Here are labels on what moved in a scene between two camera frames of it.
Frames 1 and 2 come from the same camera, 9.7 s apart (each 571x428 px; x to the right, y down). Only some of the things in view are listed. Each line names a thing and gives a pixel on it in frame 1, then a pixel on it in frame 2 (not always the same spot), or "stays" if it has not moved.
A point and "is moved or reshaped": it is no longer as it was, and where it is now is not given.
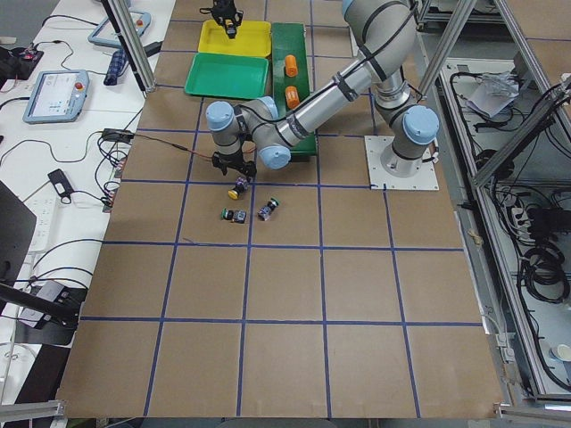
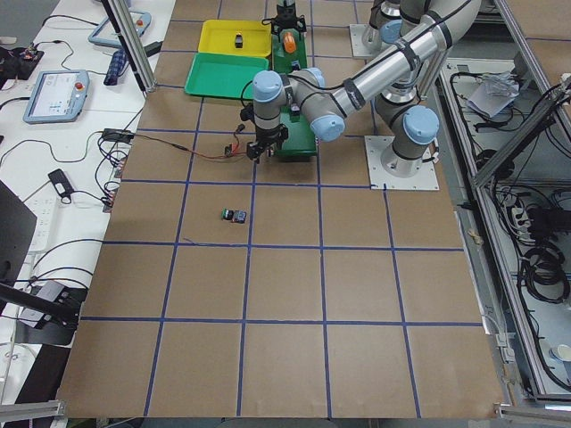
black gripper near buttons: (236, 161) to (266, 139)
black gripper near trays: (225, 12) to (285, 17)
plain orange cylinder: (291, 66) to (289, 43)
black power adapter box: (117, 135) stays
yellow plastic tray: (252, 37) stays
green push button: (265, 212) is moved or reshaped
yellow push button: (231, 31) to (238, 43)
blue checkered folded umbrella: (117, 65) stays
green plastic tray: (227, 76) stays
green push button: (237, 217) stays
